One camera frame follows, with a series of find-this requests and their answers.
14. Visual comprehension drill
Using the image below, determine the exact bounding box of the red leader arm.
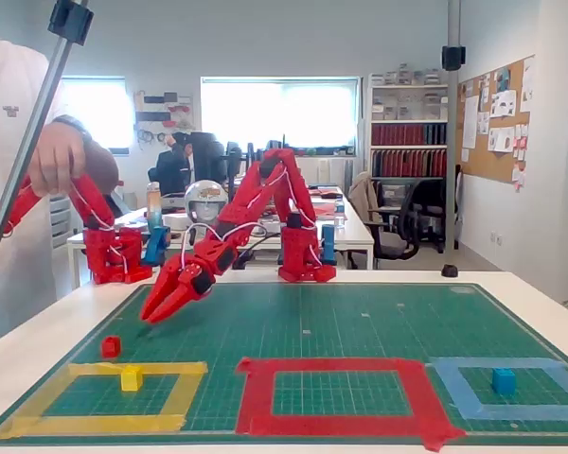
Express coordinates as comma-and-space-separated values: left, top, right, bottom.
0, 172, 153, 286

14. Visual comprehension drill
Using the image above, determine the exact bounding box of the person's left forearm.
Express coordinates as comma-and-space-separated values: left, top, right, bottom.
82, 136, 120, 195

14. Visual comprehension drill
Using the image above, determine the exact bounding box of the yellow toy brick cube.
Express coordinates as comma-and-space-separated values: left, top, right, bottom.
119, 364, 145, 393

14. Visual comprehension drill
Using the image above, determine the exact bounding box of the yellow tape square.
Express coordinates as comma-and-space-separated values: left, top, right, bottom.
0, 360, 208, 442

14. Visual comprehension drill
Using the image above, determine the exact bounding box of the red tape square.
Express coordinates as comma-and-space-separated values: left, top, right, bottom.
234, 357, 468, 453

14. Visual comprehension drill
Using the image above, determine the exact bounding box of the blue toy brick cube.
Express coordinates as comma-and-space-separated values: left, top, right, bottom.
490, 367, 518, 396

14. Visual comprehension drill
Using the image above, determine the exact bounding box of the blue tape square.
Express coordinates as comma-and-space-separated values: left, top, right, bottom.
425, 356, 568, 422

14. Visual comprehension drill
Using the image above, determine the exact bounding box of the person's left hand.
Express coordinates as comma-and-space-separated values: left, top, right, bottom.
27, 122, 87, 198

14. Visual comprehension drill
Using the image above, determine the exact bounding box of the white helmet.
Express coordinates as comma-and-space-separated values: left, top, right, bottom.
184, 180, 229, 236

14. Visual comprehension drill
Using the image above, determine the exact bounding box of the seated person in dark top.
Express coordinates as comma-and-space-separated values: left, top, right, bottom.
153, 131, 194, 198

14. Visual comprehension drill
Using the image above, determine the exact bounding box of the green cutting mat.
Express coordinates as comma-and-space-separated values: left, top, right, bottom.
0, 282, 568, 448

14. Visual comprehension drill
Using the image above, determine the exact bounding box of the black computer monitor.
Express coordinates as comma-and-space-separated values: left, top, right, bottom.
190, 131, 228, 186
225, 141, 245, 190
245, 134, 290, 166

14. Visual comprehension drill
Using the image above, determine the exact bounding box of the white drawer unit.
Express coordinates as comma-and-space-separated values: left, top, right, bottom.
49, 194, 73, 252

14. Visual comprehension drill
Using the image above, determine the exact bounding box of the white office desk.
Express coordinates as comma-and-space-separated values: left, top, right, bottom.
163, 186, 376, 271

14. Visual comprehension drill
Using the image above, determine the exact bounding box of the beige jacket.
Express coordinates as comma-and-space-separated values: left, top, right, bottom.
348, 171, 384, 226

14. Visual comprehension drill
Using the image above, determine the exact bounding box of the wide bright window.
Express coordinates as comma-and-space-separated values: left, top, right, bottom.
200, 75, 362, 155

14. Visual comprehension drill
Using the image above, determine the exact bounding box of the dark wristwatch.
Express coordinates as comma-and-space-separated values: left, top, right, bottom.
50, 114, 92, 143

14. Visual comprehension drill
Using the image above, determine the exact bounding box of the small bright window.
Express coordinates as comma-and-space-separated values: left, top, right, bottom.
59, 76, 134, 155

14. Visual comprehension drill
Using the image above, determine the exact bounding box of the black office chair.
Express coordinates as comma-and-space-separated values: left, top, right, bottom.
366, 178, 449, 271

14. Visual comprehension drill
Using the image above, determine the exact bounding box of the white bookshelf with binders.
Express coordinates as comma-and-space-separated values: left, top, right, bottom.
366, 63, 451, 183

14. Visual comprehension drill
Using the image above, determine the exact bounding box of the upright aluminium pole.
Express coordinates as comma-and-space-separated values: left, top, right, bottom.
446, 0, 462, 252

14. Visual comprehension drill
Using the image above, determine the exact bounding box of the black pole clamp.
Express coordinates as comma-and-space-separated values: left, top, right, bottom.
441, 44, 467, 72
47, 0, 95, 47

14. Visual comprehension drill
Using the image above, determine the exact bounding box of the cork pin board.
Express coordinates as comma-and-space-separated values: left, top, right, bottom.
456, 54, 536, 190

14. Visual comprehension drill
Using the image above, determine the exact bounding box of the white servo cable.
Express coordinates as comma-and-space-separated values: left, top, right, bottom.
179, 163, 323, 269

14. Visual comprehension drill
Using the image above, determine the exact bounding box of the wall tool board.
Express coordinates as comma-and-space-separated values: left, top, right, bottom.
133, 89, 195, 143

